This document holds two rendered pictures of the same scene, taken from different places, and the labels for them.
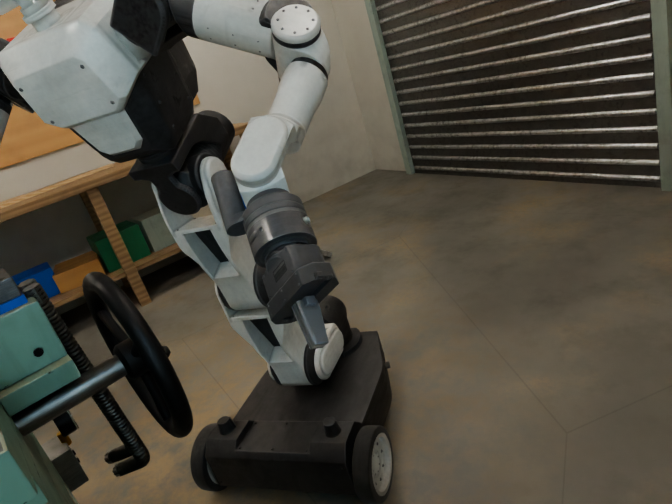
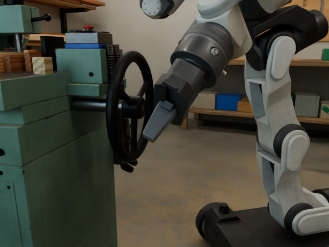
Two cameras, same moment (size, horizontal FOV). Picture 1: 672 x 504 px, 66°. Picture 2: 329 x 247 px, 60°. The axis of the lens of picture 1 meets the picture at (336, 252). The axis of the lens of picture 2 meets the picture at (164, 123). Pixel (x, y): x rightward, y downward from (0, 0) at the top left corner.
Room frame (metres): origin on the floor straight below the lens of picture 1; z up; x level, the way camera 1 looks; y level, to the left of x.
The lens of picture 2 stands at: (0.31, -0.28, 0.96)
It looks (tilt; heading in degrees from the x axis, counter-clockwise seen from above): 14 degrees down; 50
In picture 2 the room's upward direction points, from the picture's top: straight up
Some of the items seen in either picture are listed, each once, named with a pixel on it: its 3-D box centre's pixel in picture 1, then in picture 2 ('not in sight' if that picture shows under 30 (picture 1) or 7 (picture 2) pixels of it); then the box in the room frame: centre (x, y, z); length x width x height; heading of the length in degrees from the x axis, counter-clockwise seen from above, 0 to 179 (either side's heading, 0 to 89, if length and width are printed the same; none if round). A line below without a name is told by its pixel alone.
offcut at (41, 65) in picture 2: not in sight; (42, 65); (0.54, 0.47, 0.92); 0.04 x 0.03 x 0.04; 42
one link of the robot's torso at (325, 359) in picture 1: (305, 353); (300, 210); (1.48, 0.19, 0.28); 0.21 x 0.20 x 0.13; 154
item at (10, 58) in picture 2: not in sight; (37, 61); (0.57, 0.63, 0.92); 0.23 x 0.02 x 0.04; 34
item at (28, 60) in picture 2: not in sight; (47, 61); (0.60, 0.60, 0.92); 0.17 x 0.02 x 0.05; 34
